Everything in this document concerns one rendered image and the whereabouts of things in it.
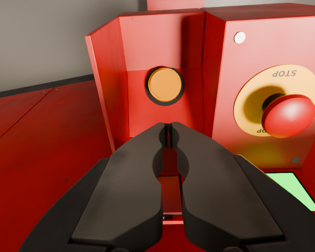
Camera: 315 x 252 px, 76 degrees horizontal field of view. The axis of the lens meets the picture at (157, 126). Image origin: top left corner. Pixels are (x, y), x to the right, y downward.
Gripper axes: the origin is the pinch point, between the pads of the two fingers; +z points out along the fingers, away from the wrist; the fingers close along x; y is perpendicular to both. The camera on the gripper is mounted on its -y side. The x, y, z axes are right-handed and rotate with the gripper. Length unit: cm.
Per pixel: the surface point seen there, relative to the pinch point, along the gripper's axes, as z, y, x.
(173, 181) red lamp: 5.1, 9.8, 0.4
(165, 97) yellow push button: 10.4, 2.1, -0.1
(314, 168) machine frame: 12.7, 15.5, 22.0
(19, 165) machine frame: 24.2, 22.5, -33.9
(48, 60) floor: 85, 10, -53
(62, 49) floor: 84, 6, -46
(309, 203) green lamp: 2.0, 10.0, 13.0
